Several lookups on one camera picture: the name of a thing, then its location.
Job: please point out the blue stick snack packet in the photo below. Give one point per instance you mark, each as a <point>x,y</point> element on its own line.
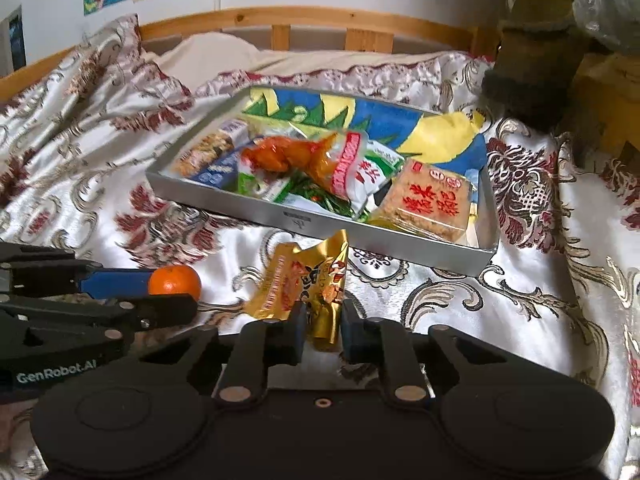
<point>221,173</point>

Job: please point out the gold foil snack packet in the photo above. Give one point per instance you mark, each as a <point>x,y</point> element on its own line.
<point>314,276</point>

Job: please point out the seaweed snack packet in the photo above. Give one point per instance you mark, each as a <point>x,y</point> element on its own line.
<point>297,190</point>

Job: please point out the plastic bag of clothes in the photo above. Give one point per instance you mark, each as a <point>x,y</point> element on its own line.
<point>614,23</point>

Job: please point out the rice cracker packet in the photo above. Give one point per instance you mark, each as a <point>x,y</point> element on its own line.
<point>426,201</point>

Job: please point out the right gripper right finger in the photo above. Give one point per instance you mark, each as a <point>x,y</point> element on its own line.
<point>387,345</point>

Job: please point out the wooden bed frame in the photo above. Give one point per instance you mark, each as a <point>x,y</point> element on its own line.
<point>365,31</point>

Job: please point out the beige pillow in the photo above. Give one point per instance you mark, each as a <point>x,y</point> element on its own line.
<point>201,58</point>

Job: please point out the orange chicken snack packet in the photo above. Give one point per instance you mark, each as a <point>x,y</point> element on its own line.
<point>332,162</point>

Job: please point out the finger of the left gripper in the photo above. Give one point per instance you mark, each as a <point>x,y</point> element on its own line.
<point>116,283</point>
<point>158,311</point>

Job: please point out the orange mandarin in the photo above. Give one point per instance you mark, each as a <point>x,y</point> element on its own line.
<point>175,280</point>

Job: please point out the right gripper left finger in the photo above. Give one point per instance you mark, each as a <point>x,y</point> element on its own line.
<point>260,345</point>

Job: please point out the wooden cabinet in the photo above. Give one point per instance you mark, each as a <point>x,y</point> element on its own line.
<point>603,108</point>

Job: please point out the brown plush toy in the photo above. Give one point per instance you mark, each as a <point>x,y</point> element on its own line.
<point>541,48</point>

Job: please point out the nut bar packet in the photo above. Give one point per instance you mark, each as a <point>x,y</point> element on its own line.
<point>211,143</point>

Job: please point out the silver tray with painted liner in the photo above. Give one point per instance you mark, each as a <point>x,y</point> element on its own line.
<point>451,141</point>

